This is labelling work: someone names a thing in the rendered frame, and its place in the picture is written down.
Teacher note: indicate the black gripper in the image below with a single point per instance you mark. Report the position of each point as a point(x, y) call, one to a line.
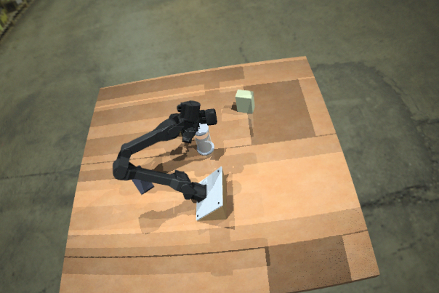
point(208, 117)

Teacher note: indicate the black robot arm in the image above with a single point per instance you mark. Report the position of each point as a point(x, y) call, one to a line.
point(167, 130)

